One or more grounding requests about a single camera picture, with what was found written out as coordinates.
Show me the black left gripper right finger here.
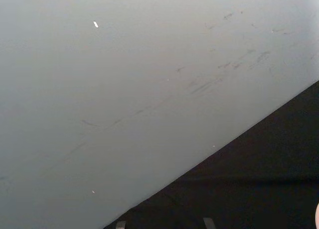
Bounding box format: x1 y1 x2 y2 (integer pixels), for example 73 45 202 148
202 217 215 229

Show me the black table cloth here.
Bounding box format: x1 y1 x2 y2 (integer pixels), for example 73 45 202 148
103 80 319 229

